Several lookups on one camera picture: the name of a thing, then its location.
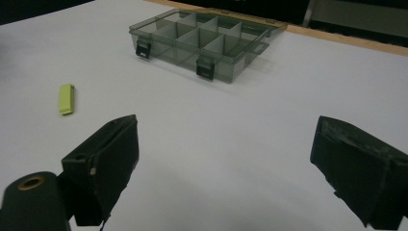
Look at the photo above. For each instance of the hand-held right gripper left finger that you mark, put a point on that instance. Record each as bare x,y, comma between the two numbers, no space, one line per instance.
109,163

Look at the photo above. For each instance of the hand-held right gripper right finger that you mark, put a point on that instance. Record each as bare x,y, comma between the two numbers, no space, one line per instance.
359,170

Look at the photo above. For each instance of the small lime green plastic clip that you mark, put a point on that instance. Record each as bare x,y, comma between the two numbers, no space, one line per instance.
66,99

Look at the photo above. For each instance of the clear grey plastic organizer box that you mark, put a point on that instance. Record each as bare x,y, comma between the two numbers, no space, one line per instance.
205,41

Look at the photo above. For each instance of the grey metal frame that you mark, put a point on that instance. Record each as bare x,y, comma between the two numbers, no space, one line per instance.
359,19

